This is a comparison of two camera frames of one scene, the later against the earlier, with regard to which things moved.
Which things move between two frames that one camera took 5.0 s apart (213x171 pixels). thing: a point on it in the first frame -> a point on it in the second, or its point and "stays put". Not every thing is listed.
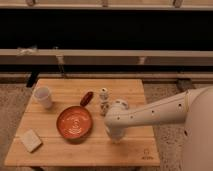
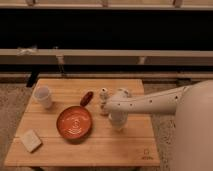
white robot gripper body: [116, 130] -> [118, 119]
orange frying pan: [75, 123] stays put
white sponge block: [31, 140] stays put
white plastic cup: [42, 94] stays put
